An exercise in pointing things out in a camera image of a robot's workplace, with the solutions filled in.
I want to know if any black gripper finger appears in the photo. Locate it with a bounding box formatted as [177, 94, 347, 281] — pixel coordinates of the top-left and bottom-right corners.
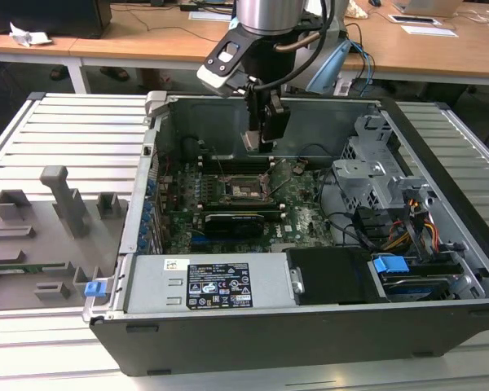
[246, 83, 276, 155]

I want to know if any silver square CPU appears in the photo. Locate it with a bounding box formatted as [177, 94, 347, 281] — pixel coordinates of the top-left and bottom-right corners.
[240, 130, 267, 153]

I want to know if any metal socket cover frame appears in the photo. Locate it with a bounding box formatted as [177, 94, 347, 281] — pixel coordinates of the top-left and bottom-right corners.
[262, 158, 296, 196]

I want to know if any black RAM slot row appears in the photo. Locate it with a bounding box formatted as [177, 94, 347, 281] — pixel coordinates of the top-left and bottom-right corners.
[198, 202, 287, 223]
[198, 156, 275, 175]

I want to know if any CPU socket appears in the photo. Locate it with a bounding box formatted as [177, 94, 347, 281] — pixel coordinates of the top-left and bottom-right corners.
[222, 173, 276, 205]

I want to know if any white paper sheet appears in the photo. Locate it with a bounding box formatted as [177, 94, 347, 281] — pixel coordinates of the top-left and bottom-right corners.
[399, 24, 460, 38]
[188, 11, 234, 22]

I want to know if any brown cardboard box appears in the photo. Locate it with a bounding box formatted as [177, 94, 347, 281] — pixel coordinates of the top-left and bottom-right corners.
[135, 67, 174, 91]

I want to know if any wooden desk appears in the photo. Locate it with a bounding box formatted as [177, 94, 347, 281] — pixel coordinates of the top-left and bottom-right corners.
[0, 0, 489, 97]

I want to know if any black graphics card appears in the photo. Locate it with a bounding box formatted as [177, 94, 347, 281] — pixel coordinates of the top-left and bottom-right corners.
[203, 211, 267, 241]

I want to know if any green motherboard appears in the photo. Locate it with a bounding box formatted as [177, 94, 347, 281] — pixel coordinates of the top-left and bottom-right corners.
[156, 157, 339, 254]

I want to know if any silver metal drive cage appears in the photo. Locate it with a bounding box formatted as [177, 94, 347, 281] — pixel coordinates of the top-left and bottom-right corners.
[332, 113, 434, 213]

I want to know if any person's sandalled foot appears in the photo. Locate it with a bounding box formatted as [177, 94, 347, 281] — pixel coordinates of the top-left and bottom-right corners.
[48, 64, 71, 81]
[99, 64, 131, 82]

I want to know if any white flat tablet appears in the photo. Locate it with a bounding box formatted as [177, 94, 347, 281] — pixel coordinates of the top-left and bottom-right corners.
[387, 14, 438, 26]

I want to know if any grey laptop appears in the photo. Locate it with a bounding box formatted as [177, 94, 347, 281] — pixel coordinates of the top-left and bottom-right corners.
[393, 0, 464, 18]

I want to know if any black rating label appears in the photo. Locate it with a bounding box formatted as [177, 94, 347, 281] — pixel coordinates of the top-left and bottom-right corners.
[186, 262, 254, 310]

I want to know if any black plastic shroud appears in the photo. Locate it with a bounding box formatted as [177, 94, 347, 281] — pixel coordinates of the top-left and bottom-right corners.
[287, 246, 389, 306]

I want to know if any grey power supply unit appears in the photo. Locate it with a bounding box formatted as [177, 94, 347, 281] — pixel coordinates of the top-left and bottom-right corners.
[126, 252, 295, 314]

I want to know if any black box on desk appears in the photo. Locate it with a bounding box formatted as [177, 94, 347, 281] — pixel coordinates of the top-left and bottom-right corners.
[0, 0, 113, 40]

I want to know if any black open PC case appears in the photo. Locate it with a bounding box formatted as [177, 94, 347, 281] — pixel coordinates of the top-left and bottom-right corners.
[82, 91, 489, 378]

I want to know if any crumpled white paper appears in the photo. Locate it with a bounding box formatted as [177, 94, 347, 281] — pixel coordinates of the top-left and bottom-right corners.
[8, 21, 53, 48]

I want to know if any hard disk drive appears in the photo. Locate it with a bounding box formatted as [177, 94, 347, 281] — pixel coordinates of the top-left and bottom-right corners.
[381, 275, 450, 303]

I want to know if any small blue case latch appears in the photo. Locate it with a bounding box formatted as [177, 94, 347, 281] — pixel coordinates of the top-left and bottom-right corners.
[83, 279, 107, 300]

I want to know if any grey parts rack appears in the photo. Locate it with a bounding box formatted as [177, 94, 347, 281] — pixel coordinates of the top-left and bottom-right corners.
[0, 165, 130, 314]

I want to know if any green RAM stick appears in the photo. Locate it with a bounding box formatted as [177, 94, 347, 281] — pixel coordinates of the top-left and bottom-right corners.
[0, 262, 67, 274]

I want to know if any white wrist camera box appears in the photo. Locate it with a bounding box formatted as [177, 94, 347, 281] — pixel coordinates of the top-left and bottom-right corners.
[196, 30, 256, 98]

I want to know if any grey case release handle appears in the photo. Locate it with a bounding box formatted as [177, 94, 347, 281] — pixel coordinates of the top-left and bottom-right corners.
[145, 90, 169, 120]

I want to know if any blue cable bundle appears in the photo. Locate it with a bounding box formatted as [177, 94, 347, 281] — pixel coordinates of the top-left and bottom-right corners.
[348, 38, 378, 89]

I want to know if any black internal cable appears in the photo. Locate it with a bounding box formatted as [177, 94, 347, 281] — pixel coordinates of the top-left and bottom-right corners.
[316, 162, 372, 249]

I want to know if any blue disk carrier handle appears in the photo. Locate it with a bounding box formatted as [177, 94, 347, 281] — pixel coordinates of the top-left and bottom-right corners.
[372, 253, 410, 283]

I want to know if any coloured wire bundle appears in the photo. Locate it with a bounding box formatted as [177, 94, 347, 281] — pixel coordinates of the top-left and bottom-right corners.
[385, 197, 439, 252]

